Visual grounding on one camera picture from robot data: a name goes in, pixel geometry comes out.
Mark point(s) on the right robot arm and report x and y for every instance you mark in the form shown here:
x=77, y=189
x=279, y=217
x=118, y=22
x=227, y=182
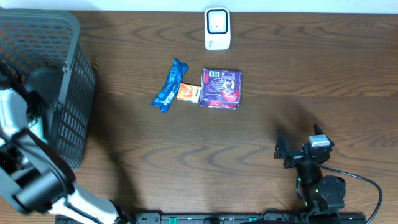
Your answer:
x=323, y=195

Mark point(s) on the orange Kleenex tissue pack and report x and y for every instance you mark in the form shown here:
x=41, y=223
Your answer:
x=189, y=93

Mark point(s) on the teal wet wipes pack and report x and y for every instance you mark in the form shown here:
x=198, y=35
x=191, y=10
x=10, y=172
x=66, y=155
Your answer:
x=36, y=126

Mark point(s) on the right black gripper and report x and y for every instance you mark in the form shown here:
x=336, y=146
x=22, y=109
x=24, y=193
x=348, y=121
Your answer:
x=294, y=157

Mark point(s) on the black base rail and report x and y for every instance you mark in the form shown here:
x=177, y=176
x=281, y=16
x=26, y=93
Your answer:
x=269, y=217

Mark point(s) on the blue snack wrapper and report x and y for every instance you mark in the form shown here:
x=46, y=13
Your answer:
x=172, y=84

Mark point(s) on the purple Carefree pad pack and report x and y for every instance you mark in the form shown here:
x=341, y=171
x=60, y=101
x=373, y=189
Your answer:
x=221, y=89

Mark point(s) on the grey plastic mesh basket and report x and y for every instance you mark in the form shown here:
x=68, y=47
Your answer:
x=41, y=50

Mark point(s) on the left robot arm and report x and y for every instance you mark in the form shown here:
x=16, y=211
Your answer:
x=34, y=178

